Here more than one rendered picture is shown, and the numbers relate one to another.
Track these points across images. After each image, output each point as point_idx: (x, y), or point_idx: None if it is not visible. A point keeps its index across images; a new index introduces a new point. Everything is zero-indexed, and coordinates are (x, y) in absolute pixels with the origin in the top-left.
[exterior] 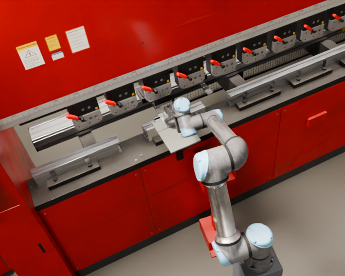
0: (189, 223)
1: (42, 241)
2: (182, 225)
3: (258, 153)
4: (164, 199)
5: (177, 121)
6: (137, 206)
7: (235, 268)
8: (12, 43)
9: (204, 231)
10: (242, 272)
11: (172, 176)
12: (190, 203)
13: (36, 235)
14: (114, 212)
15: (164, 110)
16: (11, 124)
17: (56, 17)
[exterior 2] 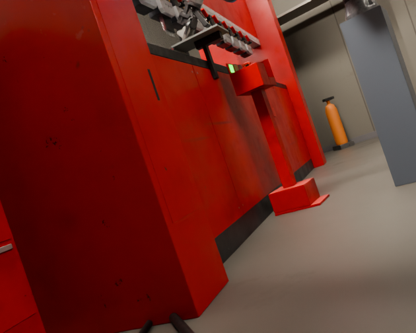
0: (261, 216)
1: (151, 68)
2: (257, 216)
3: (259, 128)
4: (226, 142)
5: (200, 14)
6: (209, 132)
7: (359, 57)
8: None
9: (286, 189)
10: (370, 13)
11: (219, 105)
12: (248, 170)
13: (142, 45)
14: (194, 126)
15: (179, 22)
16: None
17: None
